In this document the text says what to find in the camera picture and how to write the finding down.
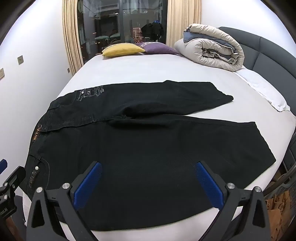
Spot black denim pants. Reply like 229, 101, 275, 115
21, 80, 275, 231

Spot brown crumpled bag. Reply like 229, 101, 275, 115
265, 190, 292, 241

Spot white pillow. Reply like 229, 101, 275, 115
234, 67, 290, 112

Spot beige curtain left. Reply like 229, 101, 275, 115
62, 0, 84, 76

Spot beige curtain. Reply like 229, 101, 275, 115
166, 0, 201, 47
62, 0, 84, 76

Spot dark grey padded headboard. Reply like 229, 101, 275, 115
219, 27, 295, 83

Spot yellow pillow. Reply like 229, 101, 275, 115
102, 43, 145, 57

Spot dark glass window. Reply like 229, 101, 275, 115
77, 0, 168, 62

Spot rolled beige grey duvet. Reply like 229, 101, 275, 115
174, 24, 245, 72

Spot purple pillow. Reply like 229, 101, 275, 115
136, 42, 178, 55

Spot beige curtain right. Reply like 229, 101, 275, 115
166, 0, 201, 47

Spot wall socket plate lower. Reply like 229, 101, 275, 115
0, 68, 5, 79

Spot wall socket plate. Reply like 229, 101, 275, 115
18, 56, 23, 65
0, 68, 5, 79

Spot wall socket plate upper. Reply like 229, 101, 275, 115
18, 56, 23, 65

